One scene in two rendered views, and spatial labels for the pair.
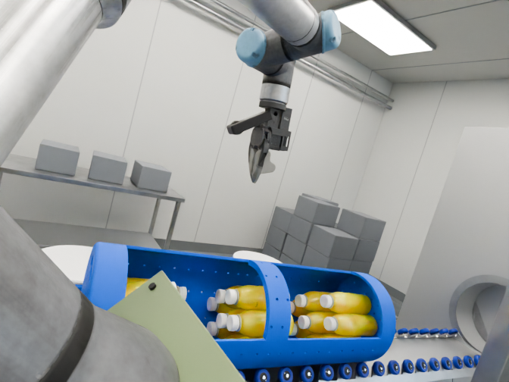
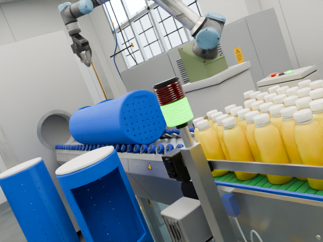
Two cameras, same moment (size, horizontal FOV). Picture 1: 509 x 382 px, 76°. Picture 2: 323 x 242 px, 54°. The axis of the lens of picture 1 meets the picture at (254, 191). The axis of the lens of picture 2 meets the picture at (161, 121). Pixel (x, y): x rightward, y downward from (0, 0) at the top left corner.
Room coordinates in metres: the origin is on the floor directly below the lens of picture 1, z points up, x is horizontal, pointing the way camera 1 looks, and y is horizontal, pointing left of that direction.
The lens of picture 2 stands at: (0.70, 1.90, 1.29)
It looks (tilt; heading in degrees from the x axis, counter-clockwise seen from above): 9 degrees down; 267
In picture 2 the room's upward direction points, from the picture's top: 21 degrees counter-clockwise
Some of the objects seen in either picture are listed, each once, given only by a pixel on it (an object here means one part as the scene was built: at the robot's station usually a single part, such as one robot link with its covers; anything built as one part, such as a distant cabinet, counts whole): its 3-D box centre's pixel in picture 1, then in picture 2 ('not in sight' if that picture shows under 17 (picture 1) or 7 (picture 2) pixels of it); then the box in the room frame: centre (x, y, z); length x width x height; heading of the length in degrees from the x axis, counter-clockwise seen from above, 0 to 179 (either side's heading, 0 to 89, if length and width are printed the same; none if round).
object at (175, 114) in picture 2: not in sight; (177, 111); (0.62, 1.19, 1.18); 0.06 x 0.06 x 0.05
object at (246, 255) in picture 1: (260, 263); (19, 167); (1.53, -0.13, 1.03); 0.28 x 0.28 x 0.01
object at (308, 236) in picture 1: (316, 246); not in sight; (4.23, -0.99, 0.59); 1.20 x 0.80 x 1.19; 34
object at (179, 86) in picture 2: not in sight; (169, 93); (0.62, 1.19, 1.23); 0.06 x 0.06 x 0.04
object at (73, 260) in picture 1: (80, 263); (85, 159); (1.01, 0.47, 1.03); 0.28 x 0.28 x 0.01
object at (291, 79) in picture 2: not in sight; (288, 85); (0.13, 0.73, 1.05); 0.20 x 0.10 x 0.10; 118
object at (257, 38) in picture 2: not in sight; (202, 103); (-0.04, -1.84, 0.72); 2.15 x 0.54 x 1.45; 124
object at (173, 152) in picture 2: not in sight; (179, 164); (0.64, 0.82, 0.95); 0.10 x 0.07 x 0.10; 28
